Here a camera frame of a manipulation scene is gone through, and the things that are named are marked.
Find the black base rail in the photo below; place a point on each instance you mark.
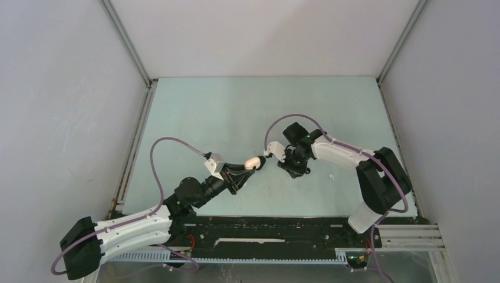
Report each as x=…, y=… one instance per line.
x=273, y=238

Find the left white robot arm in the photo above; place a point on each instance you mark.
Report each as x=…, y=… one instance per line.
x=88, y=244

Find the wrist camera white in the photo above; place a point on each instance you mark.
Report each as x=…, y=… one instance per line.
x=277, y=149
x=214, y=163

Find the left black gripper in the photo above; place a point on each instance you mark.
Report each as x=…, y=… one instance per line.
x=237, y=178

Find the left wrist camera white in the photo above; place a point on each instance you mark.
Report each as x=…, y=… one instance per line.
x=214, y=163

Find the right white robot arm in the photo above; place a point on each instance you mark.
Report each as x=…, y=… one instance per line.
x=381, y=177

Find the beige earbud case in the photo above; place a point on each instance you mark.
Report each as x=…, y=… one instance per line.
x=254, y=163

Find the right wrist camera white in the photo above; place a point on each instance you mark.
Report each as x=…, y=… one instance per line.
x=277, y=149

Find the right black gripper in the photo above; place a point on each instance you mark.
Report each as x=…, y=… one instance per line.
x=294, y=171

